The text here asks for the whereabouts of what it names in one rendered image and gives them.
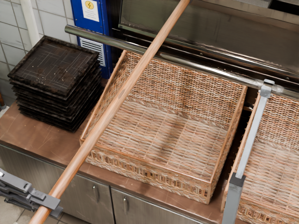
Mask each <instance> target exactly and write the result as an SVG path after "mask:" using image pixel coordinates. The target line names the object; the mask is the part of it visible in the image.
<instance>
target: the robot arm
mask: <svg viewBox="0 0 299 224"><path fill-rule="evenodd" d="M0 196H4V197H5V200H4V202H5V203H9V204H13V205H16V206H18V207H21V208H24V209H27V210H29V211H32V212H35V210H38V208H39V207H40V206H44V207H46V208H49V209H51V210H52V211H51V212H50V214H49V216H52V217H54V218H56V219H57V218H58V217H59V215H60V214H61V212H62V211H63V208H62V207H60V206H59V204H60V202H61V200H60V199H58V198H55V197H53V196H50V195H48V194H45V193H43V192H40V191H38V190H36V189H35V188H33V187H32V184H31V183H29V182H27V181H25V180H23V179H21V178H18V177H16V176H14V175H12V174H10V173H8V172H5V171H4V170H3V169H1V168H0Z"/></svg>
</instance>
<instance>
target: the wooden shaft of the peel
mask: <svg viewBox="0 0 299 224"><path fill-rule="evenodd" d="M189 2H190V0H181V1H180V2H179V4H178V5H177V7H176V8H175V9H174V11H173V12H172V14H171V15H170V17H169V18H168V20H167V21H166V23H165V24H164V26H163V27H162V28H161V30H160V32H159V33H158V34H157V36H156V37H155V39H154V40H153V42H152V43H151V45H150V46H149V47H148V49H147V50H146V52H145V53H144V55H143V56H142V58H141V59H140V61H139V62H138V64H137V65H136V67H135V68H134V70H133V71H132V72H131V74H130V75H129V77H128V78H127V80H126V81H125V83H124V84H123V86H122V87H121V89H120V90H119V91H118V93H117V94H116V96H115V97H114V99H113V100H112V102H111V103H110V105H109V106H108V108H107V109H106V110H105V112H104V113H103V115H102V116H101V118H100V119H99V121H98V122H97V124H96V125H95V126H94V128H93V129H92V131H91V132H90V134H89V135H88V137H87V138H86V140H85V141H84V143H83V144H82V145H81V147H80V148H79V150H78V151H77V153H76V154H75V156H74V157H73V159H72V160H71V162H70V163H69V164H68V166H67V168H66V169H65V170H64V172H63V173H62V175H61V176H60V178H59V179H58V181H57V182H56V183H55V185H54V186H53V188H52V189H51V191H50V192H49V194H48V195H50V196H53V197H55V198H58V199H60V197H61V196H62V194H63V193H64V191H65V190H66V188H67V187H68V185H69V184H70V182H71V181H72V179H73V178H74V176H75V175H76V173H77V172H78V170H79V169H80V167H81V166H82V164H83V163H84V161H85V160H86V158H87V157H88V155H89V154H90V152H91V151H92V149H93V147H94V146H95V144H96V143H97V141H98V140H99V139H100V137H101V135H102V134H103V132H104V131H105V130H106V128H107V126H108V125H109V123H110V122H111V120H112V119H113V117H114V116H115V114H116V113H117V111H118V110H119V108H120V107H121V105H122V104H123V102H124V101H125V99H126V98H127V96H128V95H129V93H130V92H131V90H132V89H133V87H134V86H135V84H136V83H137V81H138V80H139V78H140V77H141V75H142V73H143V72H144V70H145V69H146V67H147V66H148V64H149V63H150V61H151V60H152V58H153V57H154V55H155V54H156V52H157V51H158V49H159V48H160V46H161V45H162V43H163V42H164V40H165V39H166V37H167V36H168V34H169V33H170V31H171V30H172V28H173V27H174V25H175V24H176V22H177V20H178V19H179V17H180V16H181V14H182V13H183V12H184V10H185V8H186V7H187V5H188V4H189ZM51 211H52V210H51V209H49V208H46V207H44V206H40V207H39V208H38V210H37V211H36V213H35V214H34V216H33V217H32V219H31V220H30V222H29V223H28V224H43V223H44V222H45V220H46V219H47V217H48V216H49V214H50V212H51Z"/></svg>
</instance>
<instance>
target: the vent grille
mask: <svg viewBox="0 0 299 224"><path fill-rule="evenodd" d="M80 42H81V47H84V48H88V49H91V50H94V51H97V52H99V53H100V54H99V56H100V57H99V58H98V59H97V60H98V61H100V63H99V64H100V65H101V66H105V58H104V50H103V44H100V43H97V42H94V41H91V40H87V39H84V38H80Z"/></svg>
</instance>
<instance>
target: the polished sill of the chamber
mask: <svg viewBox="0 0 299 224"><path fill-rule="evenodd" d="M201 1H205V2H209V3H213V4H217V5H221V6H225V7H229V8H233V9H237V10H241V11H245V12H249V13H253V14H257V15H261V16H265V17H269V18H273V19H277V20H281V21H285V22H289V23H293V24H297V25H299V5H296V4H290V3H287V2H282V1H279V0H271V2H270V4H269V6H268V8H263V7H259V6H255V5H251V4H247V3H243V2H239V1H235V0H201Z"/></svg>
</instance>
